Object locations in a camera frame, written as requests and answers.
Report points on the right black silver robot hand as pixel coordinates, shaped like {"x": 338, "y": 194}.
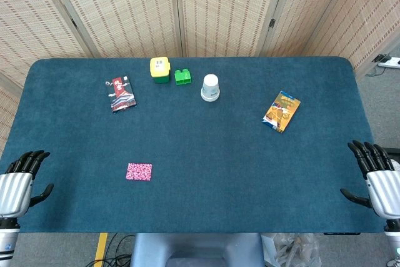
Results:
{"x": 386, "y": 192}

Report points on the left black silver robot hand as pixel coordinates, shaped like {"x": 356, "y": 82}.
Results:
{"x": 15, "y": 192}

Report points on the pink patterned cloth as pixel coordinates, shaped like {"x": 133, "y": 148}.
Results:
{"x": 139, "y": 172}

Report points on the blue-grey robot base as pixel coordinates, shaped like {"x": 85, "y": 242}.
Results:
{"x": 197, "y": 248}

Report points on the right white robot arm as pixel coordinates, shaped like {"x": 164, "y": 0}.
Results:
{"x": 393, "y": 239}

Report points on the white paper cup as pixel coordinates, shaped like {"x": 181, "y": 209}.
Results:
{"x": 210, "y": 87}

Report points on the black table control panel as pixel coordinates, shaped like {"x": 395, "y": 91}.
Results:
{"x": 342, "y": 234}

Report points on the yellow floor tape strip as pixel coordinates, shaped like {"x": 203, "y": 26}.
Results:
{"x": 100, "y": 249}

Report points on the clear plastic bag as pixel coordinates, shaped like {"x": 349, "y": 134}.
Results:
{"x": 290, "y": 248}

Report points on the white power strip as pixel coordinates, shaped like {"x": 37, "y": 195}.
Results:
{"x": 392, "y": 61}

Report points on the yellow orange snack box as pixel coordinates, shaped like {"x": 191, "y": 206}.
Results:
{"x": 281, "y": 112}

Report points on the black power plug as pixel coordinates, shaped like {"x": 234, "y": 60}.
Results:
{"x": 379, "y": 58}

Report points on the black screen hinge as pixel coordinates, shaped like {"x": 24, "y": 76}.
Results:
{"x": 74, "y": 23}
{"x": 272, "y": 23}

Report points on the teal felt table cover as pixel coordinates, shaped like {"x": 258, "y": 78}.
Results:
{"x": 200, "y": 154}

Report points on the green mini bin yellow lid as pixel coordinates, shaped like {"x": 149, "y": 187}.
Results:
{"x": 160, "y": 67}

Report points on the green toy building block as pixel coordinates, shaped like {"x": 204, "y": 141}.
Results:
{"x": 182, "y": 77}

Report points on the woven bamboo folding screen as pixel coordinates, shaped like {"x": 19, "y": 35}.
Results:
{"x": 125, "y": 7}

